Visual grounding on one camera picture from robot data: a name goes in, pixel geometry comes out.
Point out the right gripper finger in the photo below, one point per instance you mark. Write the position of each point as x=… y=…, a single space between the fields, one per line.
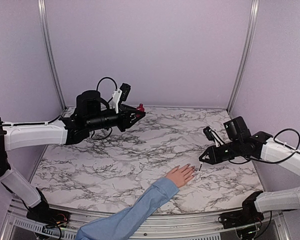
x=210 y=161
x=208 y=154

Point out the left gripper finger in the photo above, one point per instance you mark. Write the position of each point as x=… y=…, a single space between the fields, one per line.
x=131 y=109
x=133 y=119

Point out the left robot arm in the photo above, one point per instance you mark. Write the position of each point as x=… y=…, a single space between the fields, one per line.
x=91 y=113

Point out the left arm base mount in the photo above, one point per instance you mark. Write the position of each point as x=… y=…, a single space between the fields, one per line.
x=52 y=217

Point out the aluminium frame post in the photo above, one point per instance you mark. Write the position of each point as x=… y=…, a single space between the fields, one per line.
x=248 y=42
x=49 y=53

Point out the mannequin hand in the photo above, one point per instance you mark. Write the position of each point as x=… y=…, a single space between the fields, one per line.
x=180 y=176

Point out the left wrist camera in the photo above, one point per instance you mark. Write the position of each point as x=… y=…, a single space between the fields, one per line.
x=120 y=95

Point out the right aluminium frame post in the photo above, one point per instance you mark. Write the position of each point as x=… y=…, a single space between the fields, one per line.
x=248 y=42

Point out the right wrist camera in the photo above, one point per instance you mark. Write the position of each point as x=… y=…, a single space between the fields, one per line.
x=208 y=132

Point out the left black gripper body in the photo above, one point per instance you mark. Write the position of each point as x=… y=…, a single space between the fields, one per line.
x=123 y=114

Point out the front aluminium rail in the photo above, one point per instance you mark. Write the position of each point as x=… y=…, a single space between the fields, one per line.
x=196 y=226

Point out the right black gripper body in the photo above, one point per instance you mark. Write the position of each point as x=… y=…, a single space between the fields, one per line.
x=224 y=156

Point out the left aluminium frame post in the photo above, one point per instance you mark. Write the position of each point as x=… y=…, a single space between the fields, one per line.
x=49 y=53

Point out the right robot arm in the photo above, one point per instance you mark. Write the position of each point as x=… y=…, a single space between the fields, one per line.
x=263 y=148

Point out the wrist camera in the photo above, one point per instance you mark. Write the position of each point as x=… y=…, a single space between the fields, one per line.
x=208 y=132
x=120 y=95

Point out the red nail polish bottle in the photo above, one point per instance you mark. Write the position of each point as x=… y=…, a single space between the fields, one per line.
x=140 y=108

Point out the blue sleeved forearm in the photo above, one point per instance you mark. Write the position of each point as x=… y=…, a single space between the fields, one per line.
x=122 y=225

